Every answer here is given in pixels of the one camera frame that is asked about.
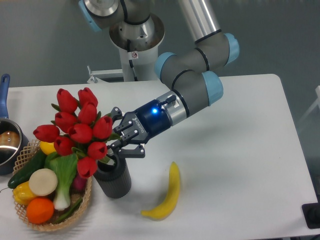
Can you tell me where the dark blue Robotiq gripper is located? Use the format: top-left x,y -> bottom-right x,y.
107,99 -> 171,163

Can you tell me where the dark grey ribbed vase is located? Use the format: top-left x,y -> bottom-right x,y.
94,158 -> 132,199

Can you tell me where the white round toy slice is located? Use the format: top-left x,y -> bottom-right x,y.
28,168 -> 58,197

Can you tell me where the green toy bean pod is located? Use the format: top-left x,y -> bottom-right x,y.
53,198 -> 83,225

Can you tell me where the red tulip bouquet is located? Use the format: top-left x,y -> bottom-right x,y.
33,87 -> 120,178

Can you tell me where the green toy cucumber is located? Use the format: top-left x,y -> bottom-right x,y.
7,150 -> 47,189

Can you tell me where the orange toy orange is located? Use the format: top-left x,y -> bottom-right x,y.
26,197 -> 55,224

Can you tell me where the purple toy radish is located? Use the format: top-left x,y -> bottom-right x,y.
72,174 -> 87,192

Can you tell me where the green toy bok choy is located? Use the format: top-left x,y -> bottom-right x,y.
44,152 -> 78,211

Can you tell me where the yellow toy bell pepper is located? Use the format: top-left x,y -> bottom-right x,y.
12,181 -> 38,206

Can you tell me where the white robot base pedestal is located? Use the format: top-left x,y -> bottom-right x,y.
118,46 -> 158,82

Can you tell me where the white metal frame bracket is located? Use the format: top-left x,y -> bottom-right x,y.
87,65 -> 124,84

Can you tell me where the woven wicker basket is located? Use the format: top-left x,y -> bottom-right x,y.
12,140 -> 92,232

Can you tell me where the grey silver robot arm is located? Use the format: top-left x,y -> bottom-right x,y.
78,0 -> 240,161

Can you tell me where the black device at table edge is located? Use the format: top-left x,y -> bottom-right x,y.
302,202 -> 320,229

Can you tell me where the yellow toy banana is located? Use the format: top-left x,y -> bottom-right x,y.
140,161 -> 181,221

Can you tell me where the blue saucepan with handle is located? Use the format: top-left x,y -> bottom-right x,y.
0,73 -> 29,176

